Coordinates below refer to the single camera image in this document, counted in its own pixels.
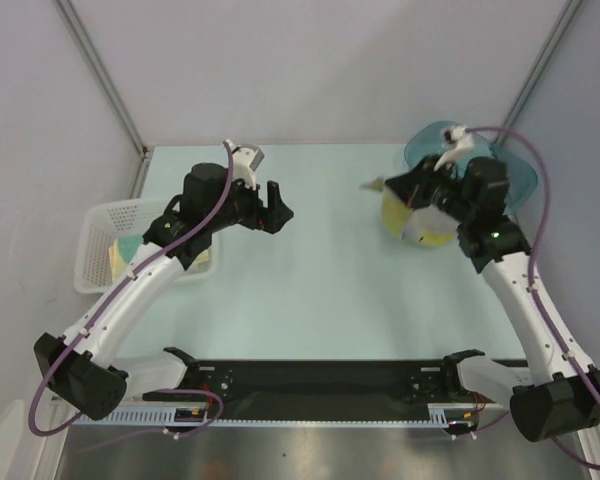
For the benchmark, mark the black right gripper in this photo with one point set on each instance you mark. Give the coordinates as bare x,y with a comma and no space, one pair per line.
415,185

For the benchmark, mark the yellow face towel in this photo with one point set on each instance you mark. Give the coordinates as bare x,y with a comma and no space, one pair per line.
201,264

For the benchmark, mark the teal plastic basin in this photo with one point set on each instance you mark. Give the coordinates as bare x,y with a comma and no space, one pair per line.
522,176

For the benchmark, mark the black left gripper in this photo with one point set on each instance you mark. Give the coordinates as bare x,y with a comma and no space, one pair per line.
277,213

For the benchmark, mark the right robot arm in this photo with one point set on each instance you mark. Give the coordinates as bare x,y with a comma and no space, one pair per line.
563,395

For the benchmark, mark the light blue cable duct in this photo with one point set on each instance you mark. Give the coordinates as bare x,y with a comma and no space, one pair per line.
286,414

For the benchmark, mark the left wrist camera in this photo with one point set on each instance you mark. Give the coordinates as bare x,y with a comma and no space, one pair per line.
246,160

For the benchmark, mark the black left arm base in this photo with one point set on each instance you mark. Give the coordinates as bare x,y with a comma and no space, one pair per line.
197,376

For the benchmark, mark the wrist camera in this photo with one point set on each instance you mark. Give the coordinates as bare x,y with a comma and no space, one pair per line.
458,141
246,160

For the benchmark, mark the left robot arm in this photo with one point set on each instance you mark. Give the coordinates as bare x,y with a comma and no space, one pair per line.
81,365

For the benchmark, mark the aluminium front frame rail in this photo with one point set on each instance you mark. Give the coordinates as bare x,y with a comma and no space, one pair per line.
493,449

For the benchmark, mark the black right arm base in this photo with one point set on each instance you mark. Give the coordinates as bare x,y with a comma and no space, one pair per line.
445,382

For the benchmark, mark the left rear aluminium post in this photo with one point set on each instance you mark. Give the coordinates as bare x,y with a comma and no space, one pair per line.
94,62

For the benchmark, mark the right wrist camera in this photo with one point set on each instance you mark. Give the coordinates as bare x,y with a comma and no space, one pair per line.
458,141

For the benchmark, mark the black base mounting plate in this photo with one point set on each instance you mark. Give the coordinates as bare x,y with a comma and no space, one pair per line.
338,383

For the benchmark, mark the right rear aluminium post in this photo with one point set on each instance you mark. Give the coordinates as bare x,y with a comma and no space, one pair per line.
560,29

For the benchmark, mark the aluminium post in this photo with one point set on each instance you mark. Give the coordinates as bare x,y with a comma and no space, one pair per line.
560,29
94,62

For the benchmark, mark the green towel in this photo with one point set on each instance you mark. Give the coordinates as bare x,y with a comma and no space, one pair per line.
127,246

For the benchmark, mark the grey yellow towel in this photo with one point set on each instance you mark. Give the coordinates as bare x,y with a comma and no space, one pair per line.
427,227

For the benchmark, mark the white perforated plastic basket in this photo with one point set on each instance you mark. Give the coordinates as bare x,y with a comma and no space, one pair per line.
102,225

